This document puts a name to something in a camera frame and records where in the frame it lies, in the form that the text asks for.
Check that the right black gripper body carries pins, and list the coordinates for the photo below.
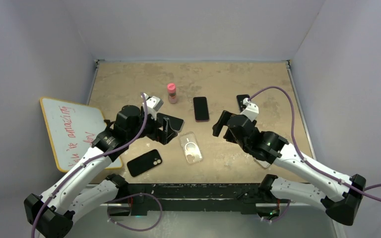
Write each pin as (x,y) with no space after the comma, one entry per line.
(229,137)

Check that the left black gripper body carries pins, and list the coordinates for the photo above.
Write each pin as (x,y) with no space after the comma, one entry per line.
(151,131)

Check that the purple edged smartphone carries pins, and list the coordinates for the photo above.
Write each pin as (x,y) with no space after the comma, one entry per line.
(201,112)

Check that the clear magsafe phone case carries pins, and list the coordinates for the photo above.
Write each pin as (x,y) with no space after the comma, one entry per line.
(190,148)

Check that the beige cased smartphone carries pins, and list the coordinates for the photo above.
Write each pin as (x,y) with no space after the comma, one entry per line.
(263,164)

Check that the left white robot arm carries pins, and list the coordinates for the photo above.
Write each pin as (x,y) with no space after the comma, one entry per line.
(54,212)

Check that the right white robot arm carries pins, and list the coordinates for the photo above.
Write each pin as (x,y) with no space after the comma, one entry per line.
(337,194)

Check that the black phone case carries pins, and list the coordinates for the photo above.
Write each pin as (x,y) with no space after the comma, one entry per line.
(144,162)

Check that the black smartphone under left gripper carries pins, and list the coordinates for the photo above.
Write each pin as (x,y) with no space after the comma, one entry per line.
(175,123)

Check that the black smartphone far right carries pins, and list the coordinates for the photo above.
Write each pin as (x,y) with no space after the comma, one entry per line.
(242,101)

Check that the pink capped small bottle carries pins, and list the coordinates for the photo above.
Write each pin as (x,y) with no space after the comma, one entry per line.
(172,93)

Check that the yellow framed whiteboard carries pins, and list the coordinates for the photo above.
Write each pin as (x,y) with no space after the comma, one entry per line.
(71,128)

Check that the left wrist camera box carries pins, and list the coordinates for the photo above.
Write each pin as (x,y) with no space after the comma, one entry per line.
(153,104)

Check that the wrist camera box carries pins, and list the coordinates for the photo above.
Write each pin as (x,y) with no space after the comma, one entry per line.
(251,110)
(153,104)

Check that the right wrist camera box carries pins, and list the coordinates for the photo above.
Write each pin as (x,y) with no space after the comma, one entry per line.
(251,110)

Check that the black mounting rail base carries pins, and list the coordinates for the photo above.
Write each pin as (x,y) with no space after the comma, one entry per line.
(245,198)

